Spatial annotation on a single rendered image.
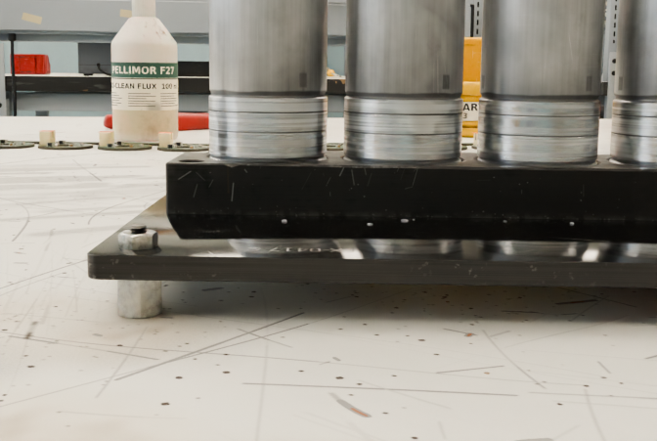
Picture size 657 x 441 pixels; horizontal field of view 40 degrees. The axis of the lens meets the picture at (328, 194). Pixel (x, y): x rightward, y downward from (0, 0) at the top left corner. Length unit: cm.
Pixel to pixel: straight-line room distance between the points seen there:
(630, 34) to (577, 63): 2
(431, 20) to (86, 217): 11
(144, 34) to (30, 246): 28
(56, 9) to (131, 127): 207
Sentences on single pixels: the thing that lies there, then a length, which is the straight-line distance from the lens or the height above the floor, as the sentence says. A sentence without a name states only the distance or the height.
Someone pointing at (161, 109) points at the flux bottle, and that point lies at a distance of 47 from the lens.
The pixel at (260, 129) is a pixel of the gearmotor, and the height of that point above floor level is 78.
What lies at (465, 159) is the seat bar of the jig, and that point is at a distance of 19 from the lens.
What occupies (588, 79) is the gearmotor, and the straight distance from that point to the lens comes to 19.
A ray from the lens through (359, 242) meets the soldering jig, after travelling 15.
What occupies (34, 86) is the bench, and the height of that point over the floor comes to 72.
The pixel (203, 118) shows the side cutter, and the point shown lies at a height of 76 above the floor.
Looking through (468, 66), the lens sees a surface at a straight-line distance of 64.
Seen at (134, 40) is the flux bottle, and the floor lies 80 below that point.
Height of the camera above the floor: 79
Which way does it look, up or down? 8 degrees down
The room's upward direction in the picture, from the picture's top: 1 degrees clockwise
